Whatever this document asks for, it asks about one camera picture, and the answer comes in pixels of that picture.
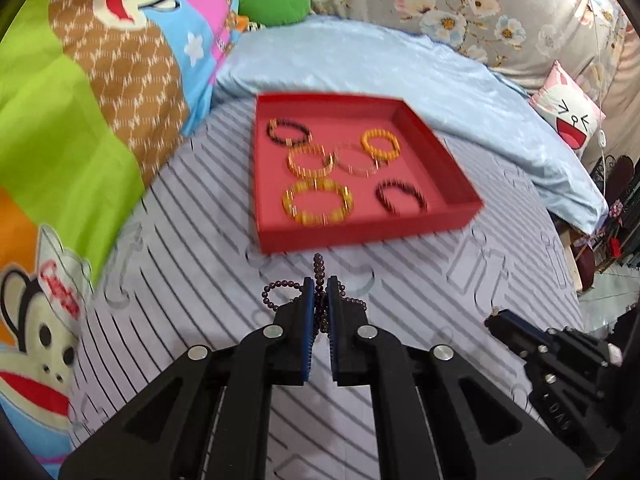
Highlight large yellow bead bracelet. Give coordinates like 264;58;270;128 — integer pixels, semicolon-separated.
281;178;354;225

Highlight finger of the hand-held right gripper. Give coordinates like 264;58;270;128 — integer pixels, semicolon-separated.
484;309;553;361

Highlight dark red bead bracelet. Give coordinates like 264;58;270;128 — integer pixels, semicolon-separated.
374;179;429;217

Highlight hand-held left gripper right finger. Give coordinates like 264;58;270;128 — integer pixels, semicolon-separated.
325;275;587;480

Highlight dark metal chair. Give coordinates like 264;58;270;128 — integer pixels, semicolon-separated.
590;155;637;197

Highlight red cardboard box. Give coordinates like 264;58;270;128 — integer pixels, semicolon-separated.
250;92;485;256

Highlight cartoon monkey blanket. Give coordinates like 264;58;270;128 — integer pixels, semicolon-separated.
0;0;242;480

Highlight thin gold bangle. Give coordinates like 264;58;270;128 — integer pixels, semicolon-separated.
333;143;382;178

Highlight gold chain bracelet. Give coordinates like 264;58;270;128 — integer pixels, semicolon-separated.
286;143;334;179

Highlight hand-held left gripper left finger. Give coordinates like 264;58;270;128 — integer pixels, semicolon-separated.
59;276;317;480

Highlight pink cartoon face pillow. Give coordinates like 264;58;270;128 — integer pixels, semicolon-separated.
529;59;606;150

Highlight small dark bead wrap bracelet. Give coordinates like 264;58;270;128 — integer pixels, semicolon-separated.
262;253;369;347

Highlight orange bead bracelet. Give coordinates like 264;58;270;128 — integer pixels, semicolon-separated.
360;128;401;162

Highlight black bead bracelet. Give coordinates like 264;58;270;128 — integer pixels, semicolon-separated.
267;118;314;149

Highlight light blue quilt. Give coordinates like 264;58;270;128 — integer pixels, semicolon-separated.
215;13;609;234

